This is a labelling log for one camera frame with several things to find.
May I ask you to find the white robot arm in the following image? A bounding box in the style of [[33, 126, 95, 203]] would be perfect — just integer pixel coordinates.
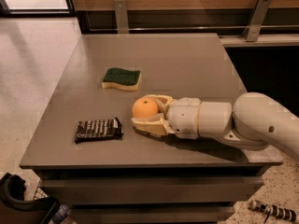
[[132, 92, 299, 160]]

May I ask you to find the grey drawer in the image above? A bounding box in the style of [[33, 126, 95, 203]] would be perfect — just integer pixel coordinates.
[[42, 176, 263, 205], [71, 205, 235, 224]]

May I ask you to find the black rxbar chocolate wrapper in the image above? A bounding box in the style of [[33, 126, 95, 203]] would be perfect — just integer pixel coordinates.
[[74, 118, 122, 144]]

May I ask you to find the lower grey drawer front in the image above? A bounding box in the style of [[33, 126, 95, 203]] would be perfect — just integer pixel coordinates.
[[71, 205, 235, 224]]

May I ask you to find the metal wall bracket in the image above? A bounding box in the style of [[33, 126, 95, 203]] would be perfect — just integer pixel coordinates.
[[242, 0, 272, 42], [113, 0, 129, 34]]

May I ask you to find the right metal wall bracket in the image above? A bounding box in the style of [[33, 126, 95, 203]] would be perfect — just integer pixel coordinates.
[[242, 0, 272, 42]]

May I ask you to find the black curved chair part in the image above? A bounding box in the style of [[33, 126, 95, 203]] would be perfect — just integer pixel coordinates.
[[0, 173, 60, 224]]

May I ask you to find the green and yellow sponge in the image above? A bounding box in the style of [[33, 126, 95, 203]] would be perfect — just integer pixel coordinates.
[[102, 68, 141, 91]]

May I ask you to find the upper grey drawer front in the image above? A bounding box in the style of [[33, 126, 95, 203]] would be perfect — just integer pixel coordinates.
[[42, 176, 263, 205]]

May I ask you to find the left metal wall bracket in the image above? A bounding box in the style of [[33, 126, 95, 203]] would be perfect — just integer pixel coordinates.
[[113, 0, 129, 34]]

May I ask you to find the black white striped cylinder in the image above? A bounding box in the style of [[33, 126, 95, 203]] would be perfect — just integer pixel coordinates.
[[248, 200, 299, 224]]

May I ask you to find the orange fruit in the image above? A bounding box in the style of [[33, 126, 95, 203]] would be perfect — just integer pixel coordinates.
[[132, 97, 158, 118]]

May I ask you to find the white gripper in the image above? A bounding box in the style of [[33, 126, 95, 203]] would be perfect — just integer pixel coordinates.
[[132, 94, 201, 140]]

